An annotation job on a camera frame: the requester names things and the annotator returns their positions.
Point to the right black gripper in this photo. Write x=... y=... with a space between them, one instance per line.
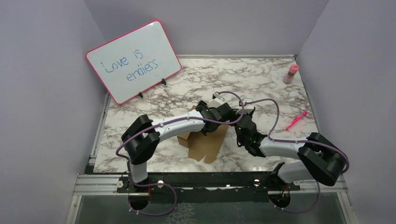
x=250 y=115

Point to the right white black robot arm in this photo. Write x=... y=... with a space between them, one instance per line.
x=316 y=158

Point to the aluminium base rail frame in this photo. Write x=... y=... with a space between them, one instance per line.
x=227 y=191

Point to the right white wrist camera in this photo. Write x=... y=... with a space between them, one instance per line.
x=246 y=107

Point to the brown cardboard box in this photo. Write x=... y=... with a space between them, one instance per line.
x=202 y=147

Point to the pink framed whiteboard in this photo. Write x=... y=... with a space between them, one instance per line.
x=134 y=62

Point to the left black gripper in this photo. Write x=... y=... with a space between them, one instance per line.
x=202 y=103

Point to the pink marker pen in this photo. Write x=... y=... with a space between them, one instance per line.
x=296 y=120

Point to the pink glitter bottle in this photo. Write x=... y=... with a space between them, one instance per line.
x=291 y=73

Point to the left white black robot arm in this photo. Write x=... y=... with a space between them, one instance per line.
x=141 y=139

